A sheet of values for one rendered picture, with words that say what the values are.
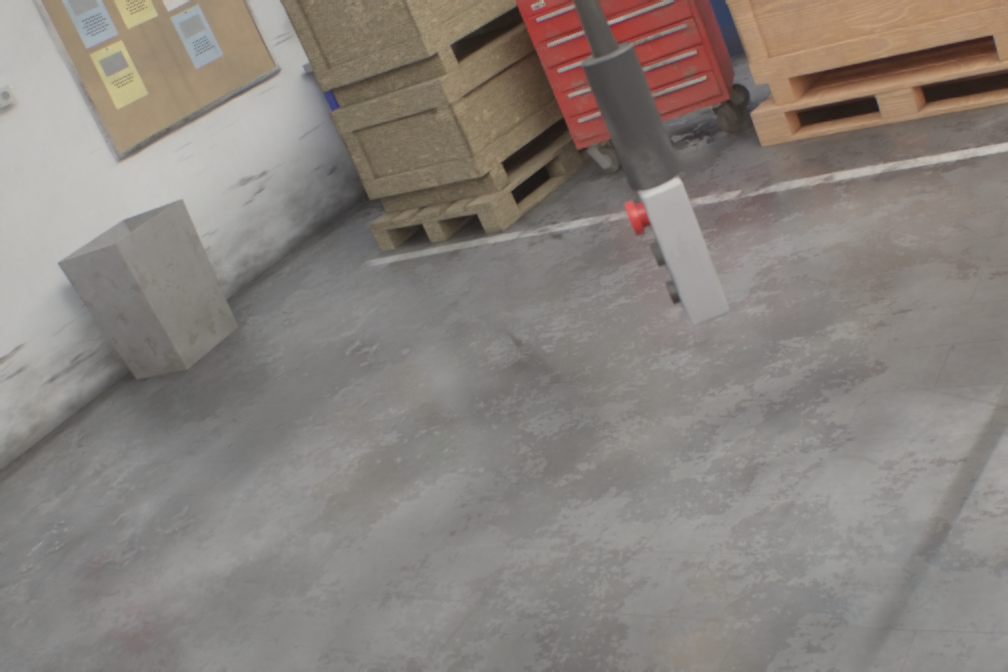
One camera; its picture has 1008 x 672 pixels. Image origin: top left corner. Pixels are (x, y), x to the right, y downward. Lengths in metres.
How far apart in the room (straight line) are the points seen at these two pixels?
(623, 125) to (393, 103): 4.09
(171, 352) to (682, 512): 3.17
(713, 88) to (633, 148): 3.88
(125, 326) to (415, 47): 1.79
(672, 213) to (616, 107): 0.10
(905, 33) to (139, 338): 3.44
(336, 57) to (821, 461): 3.34
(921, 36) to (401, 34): 2.10
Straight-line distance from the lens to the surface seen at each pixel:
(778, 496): 2.37
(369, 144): 5.24
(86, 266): 5.20
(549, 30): 4.84
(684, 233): 0.94
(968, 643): 1.91
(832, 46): 4.36
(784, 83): 4.49
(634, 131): 0.93
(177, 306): 5.15
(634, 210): 0.96
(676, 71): 4.80
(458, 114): 4.81
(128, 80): 5.89
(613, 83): 0.92
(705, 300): 0.97
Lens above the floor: 1.29
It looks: 21 degrees down
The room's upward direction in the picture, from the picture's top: 24 degrees counter-clockwise
